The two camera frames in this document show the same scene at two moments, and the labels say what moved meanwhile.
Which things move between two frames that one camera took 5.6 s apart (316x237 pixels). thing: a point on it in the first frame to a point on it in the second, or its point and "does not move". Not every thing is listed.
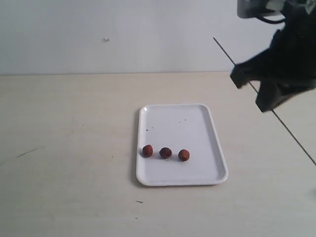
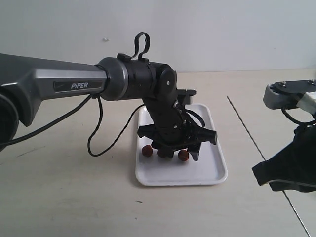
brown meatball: x=147 y=150 does not move
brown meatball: x=165 y=152 does not move
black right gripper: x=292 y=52 to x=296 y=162
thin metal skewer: x=272 y=110 to x=265 y=160
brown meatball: x=183 y=155 does not move
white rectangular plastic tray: x=179 y=127 does not move
